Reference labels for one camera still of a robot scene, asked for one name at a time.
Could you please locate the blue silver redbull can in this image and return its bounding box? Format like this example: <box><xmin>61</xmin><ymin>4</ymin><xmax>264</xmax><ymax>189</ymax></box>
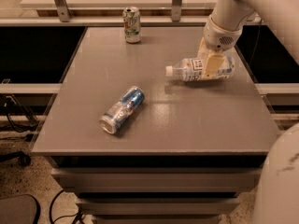
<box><xmin>99</xmin><ymin>86</ymin><xmax>145</xmax><ymax>134</ymax></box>

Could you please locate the middle metal bracket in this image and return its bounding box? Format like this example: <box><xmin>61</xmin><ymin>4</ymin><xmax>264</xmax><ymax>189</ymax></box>
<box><xmin>171</xmin><ymin>0</ymin><xmax>182</xmax><ymax>21</ymax></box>

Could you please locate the black office chair base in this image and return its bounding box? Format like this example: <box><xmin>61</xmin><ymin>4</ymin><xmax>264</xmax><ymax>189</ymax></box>
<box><xmin>0</xmin><ymin>151</ymin><xmax>31</xmax><ymax>167</ymax></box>

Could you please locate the clear plastic water bottle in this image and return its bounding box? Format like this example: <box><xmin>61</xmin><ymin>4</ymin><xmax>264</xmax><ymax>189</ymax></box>
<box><xmin>165</xmin><ymin>55</ymin><xmax>235</xmax><ymax>82</ymax></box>

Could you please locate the grey drawer cabinet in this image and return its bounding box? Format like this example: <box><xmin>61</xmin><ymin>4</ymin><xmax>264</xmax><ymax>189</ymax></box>
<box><xmin>33</xmin><ymin>27</ymin><xmax>278</xmax><ymax>224</ymax></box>

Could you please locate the left metal bracket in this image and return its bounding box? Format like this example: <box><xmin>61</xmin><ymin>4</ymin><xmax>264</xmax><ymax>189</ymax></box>
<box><xmin>54</xmin><ymin>0</ymin><xmax>71</xmax><ymax>22</ymax></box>

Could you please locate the black cable bundle left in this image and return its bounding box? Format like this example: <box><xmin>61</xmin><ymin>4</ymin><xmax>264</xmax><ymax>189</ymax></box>
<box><xmin>0</xmin><ymin>94</ymin><xmax>40</xmax><ymax>142</ymax></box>

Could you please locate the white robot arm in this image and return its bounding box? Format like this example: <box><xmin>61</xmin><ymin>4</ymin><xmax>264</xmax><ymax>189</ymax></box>
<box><xmin>198</xmin><ymin>0</ymin><xmax>299</xmax><ymax>224</ymax></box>

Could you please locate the green white soda can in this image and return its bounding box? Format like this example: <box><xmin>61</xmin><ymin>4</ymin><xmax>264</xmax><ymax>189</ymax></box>
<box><xmin>122</xmin><ymin>7</ymin><xmax>141</xmax><ymax>44</ymax></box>

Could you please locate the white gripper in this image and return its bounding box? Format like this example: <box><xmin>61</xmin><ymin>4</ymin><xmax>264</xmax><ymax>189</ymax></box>
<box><xmin>197</xmin><ymin>15</ymin><xmax>243</xmax><ymax>80</ymax></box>

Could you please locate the black floor cable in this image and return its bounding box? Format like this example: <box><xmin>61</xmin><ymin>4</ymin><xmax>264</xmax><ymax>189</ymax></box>
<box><xmin>48</xmin><ymin>189</ymin><xmax>85</xmax><ymax>224</ymax></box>

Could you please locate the metal bracket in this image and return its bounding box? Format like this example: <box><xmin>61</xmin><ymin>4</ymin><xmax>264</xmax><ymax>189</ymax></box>
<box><xmin>171</xmin><ymin>0</ymin><xmax>182</xmax><ymax>21</ymax></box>
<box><xmin>54</xmin><ymin>0</ymin><xmax>71</xmax><ymax>22</ymax></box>

